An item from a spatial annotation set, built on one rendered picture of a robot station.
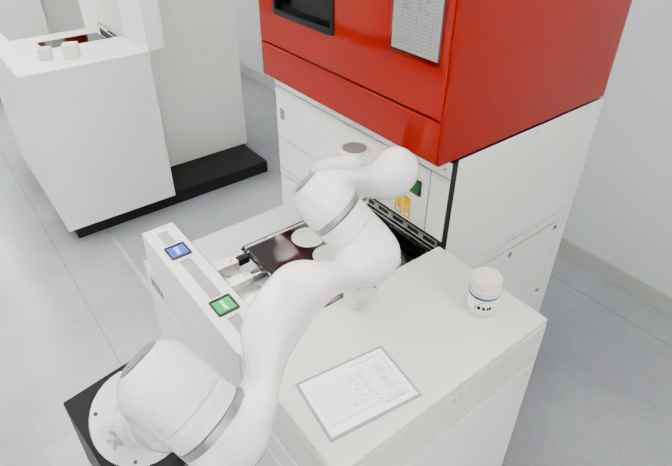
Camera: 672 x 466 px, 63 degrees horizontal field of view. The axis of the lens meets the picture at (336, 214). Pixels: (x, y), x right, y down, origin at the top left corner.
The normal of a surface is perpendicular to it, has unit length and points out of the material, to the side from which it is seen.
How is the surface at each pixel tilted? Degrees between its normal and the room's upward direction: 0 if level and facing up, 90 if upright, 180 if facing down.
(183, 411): 56
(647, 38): 90
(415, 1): 90
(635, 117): 90
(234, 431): 42
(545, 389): 0
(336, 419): 0
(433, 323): 0
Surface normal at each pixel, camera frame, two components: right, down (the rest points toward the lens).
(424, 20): -0.79, 0.34
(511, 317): 0.00, -0.82
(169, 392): 0.33, -0.16
